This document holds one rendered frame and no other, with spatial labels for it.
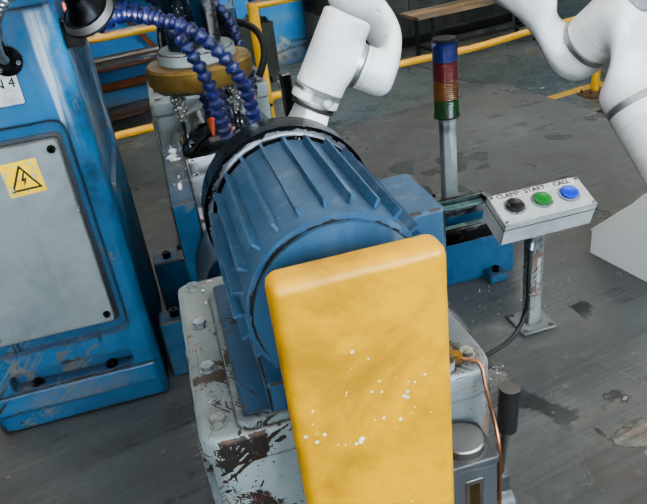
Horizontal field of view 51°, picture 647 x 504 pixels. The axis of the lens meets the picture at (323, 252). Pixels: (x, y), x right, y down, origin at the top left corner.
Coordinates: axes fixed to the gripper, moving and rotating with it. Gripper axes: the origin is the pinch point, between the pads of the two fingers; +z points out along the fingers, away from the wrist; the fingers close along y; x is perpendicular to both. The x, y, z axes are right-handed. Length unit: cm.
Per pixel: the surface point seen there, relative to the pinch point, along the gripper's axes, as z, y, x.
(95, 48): 85, 503, 28
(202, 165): 4.1, 10.4, 12.4
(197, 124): 1.4, 28.9, 12.4
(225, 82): -14.5, -2.6, 16.1
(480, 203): -6.0, 9.2, -47.1
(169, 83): -11.1, -1.2, 24.2
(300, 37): 17, 539, -146
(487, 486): 1, -71, -6
